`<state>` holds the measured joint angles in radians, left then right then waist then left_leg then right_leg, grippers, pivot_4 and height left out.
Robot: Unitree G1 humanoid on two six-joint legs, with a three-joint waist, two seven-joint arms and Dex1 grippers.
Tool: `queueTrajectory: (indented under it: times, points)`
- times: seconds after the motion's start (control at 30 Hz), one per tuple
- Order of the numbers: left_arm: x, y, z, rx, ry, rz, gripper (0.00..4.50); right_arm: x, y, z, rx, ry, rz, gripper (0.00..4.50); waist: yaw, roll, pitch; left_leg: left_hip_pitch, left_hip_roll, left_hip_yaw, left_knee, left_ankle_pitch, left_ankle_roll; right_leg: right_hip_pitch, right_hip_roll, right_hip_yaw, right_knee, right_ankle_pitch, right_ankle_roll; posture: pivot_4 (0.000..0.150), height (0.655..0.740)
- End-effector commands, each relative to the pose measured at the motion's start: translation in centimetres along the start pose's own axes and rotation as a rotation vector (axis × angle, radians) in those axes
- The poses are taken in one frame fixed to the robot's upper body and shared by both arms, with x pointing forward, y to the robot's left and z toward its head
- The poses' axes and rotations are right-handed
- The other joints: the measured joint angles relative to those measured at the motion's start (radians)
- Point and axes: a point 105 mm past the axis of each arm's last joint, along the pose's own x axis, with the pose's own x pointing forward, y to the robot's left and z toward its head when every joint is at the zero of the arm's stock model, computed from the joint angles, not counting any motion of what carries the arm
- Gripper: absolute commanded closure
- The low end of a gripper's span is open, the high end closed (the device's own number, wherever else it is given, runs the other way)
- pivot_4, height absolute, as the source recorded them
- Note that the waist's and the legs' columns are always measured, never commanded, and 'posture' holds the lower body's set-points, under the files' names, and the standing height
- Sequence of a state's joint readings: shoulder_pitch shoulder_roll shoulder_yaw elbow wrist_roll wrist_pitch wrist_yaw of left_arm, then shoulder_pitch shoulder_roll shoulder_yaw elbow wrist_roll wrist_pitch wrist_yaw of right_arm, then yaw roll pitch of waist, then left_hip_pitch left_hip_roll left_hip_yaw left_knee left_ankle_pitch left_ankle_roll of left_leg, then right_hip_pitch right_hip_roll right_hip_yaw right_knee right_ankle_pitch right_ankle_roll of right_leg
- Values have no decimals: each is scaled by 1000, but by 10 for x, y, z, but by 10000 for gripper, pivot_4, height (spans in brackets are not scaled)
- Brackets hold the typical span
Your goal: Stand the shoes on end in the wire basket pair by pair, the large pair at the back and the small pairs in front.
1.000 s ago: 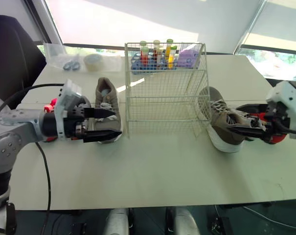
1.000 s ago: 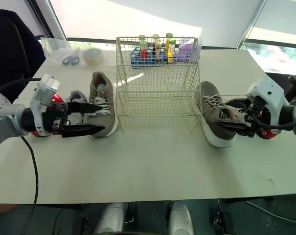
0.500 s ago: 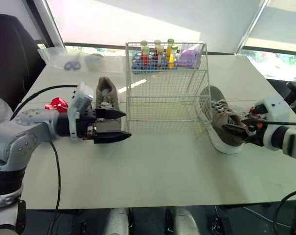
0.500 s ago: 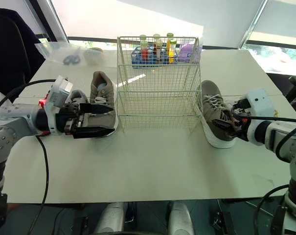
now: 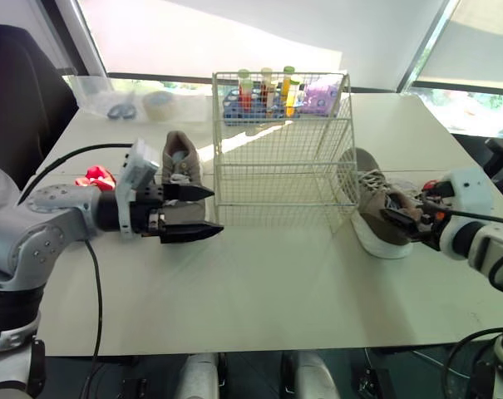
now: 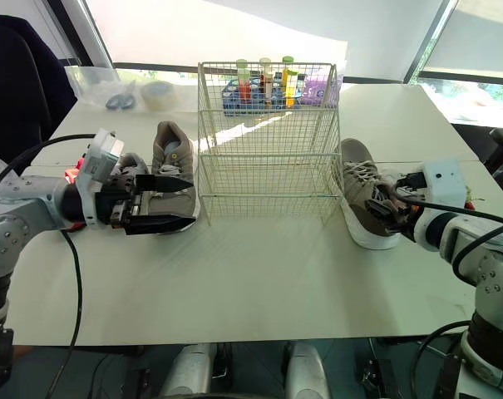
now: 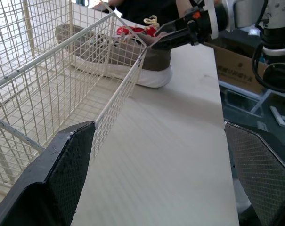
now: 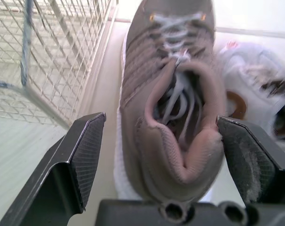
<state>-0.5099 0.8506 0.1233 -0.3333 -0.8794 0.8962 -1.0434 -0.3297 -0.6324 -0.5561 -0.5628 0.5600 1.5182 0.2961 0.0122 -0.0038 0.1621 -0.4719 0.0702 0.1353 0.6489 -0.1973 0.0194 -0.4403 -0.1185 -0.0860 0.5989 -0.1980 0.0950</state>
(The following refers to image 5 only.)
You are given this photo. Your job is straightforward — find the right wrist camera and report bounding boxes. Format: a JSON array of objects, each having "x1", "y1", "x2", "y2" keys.
[{"x1": 441, "y1": 168, "x2": 494, "y2": 217}]

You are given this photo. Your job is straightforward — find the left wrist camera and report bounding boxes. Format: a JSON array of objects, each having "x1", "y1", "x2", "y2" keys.
[{"x1": 114, "y1": 138, "x2": 161, "y2": 243}]

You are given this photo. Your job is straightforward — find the yellow tube with green cap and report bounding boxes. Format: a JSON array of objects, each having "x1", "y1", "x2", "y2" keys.
[{"x1": 282, "y1": 65, "x2": 297, "y2": 118}]

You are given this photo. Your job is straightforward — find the roll of tape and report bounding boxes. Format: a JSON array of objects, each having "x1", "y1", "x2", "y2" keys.
[{"x1": 142, "y1": 91, "x2": 180, "y2": 122}]

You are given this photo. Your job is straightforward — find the large grey shoe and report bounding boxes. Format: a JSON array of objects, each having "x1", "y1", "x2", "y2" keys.
[
  {"x1": 161, "y1": 130, "x2": 207, "y2": 228},
  {"x1": 337, "y1": 147, "x2": 425, "y2": 259}
]

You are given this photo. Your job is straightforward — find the robot body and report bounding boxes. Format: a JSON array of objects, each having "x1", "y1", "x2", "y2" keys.
[{"x1": 171, "y1": 351, "x2": 344, "y2": 399}]

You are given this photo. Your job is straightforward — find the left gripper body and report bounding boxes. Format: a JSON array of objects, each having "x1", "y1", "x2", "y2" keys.
[{"x1": 130, "y1": 185, "x2": 167, "y2": 238}]

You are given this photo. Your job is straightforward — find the white wire basket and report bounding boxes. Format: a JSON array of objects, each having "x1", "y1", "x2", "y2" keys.
[{"x1": 211, "y1": 70, "x2": 358, "y2": 234}]

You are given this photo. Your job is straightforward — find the black cable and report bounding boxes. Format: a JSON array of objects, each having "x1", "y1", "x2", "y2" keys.
[
  {"x1": 440, "y1": 327, "x2": 503, "y2": 399},
  {"x1": 76, "y1": 239, "x2": 105, "y2": 399},
  {"x1": 17, "y1": 142, "x2": 135, "y2": 205},
  {"x1": 441, "y1": 209, "x2": 503, "y2": 228}
]

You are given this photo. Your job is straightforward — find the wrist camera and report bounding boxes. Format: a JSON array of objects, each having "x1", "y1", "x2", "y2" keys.
[
  {"x1": 441, "y1": 168, "x2": 494, "y2": 217},
  {"x1": 114, "y1": 138, "x2": 161, "y2": 243}
]

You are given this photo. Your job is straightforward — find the blue-handled scissors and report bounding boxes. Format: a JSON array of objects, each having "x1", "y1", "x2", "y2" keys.
[{"x1": 106, "y1": 93, "x2": 138, "y2": 122}]

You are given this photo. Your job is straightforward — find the black chair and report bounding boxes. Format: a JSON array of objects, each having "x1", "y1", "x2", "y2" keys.
[{"x1": 0, "y1": 18, "x2": 80, "y2": 193}]

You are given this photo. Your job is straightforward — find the small red shoe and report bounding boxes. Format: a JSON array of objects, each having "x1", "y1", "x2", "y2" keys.
[{"x1": 75, "y1": 165, "x2": 117, "y2": 192}]

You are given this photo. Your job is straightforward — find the blue tube rack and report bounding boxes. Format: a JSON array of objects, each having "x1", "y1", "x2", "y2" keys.
[{"x1": 222, "y1": 89, "x2": 306, "y2": 126}]

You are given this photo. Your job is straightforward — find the purple box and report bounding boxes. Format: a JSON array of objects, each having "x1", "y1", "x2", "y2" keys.
[{"x1": 300, "y1": 78, "x2": 342, "y2": 118}]

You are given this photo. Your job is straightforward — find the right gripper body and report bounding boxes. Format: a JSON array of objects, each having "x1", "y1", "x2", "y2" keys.
[{"x1": 418, "y1": 194, "x2": 446, "y2": 251}]

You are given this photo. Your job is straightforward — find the red tube with green cap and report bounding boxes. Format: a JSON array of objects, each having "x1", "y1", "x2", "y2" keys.
[{"x1": 238, "y1": 68, "x2": 254, "y2": 114}]

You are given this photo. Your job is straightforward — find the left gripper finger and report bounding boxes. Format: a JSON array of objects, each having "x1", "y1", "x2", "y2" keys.
[
  {"x1": 161, "y1": 183, "x2": 215, "y2": 202},
  {"x1": 158, "y1": 222, "x2": 225, "y2": 245}
]

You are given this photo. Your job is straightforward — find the red tube with pale cap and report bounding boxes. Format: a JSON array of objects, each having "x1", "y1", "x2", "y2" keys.
[{"x1": 259, "y1": 66, "x2": 274, "y2": 118}]

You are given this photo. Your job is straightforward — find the clear plastic bag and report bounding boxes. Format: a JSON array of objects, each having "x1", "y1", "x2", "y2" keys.
[{"x1": 63, "y1": 74, "x2": 211, "y2": 126}]

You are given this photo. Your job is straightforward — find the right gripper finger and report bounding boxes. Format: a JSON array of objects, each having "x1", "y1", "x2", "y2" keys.
[{"x1": 379, "y1": 207, "x2": 423, "y2": 241}]

